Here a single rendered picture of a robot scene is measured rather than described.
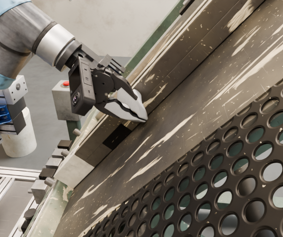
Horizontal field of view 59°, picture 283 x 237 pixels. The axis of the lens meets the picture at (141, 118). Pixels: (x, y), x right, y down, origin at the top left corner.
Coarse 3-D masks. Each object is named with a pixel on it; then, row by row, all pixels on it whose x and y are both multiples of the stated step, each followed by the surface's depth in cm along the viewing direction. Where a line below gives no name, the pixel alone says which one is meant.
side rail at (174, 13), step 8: (176, 8) 102; (168, 16) 104; (176, 16) 104; (160, 24) 106; (168, 24) 106; (152, 32) 111; (160, 32) 108; (152, 40) 110; (144, 48) 112; (136, 56) 115; (128, 64) 117; (136, 64) 117; (120, 72) 120; (128, 72) 120
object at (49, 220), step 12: (108, 96) 124; (96, 120) 106; (84, 132) 97; (72, 144) 104; (60, 192) 73; (48, 204) 69; (60, 204) 71; (48, 216) 67; (60, 216) 69; (36, 228) 63; (48, 228) 65
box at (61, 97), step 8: (64, 80) 132; (56, 88) 124; (64, 88) 124; (56, 96) 125; (64, 96) 124; (56, 104) 127; (64, 104) 127; (56, 112) 130; (64, 112) 129; (72, 120) 132
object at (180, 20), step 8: (200, 0) 78; (192, 8) 79; (184, 16) 81; (176, 24) 82; (168, 32) 84; (160, 40) 86; (168, 40) 86; (152, 48) 90; (160, 48) 87; (144, 56) 94; (152, 56) 89; (144, 64) 91; (136, 72) 93; (128, 80) 96
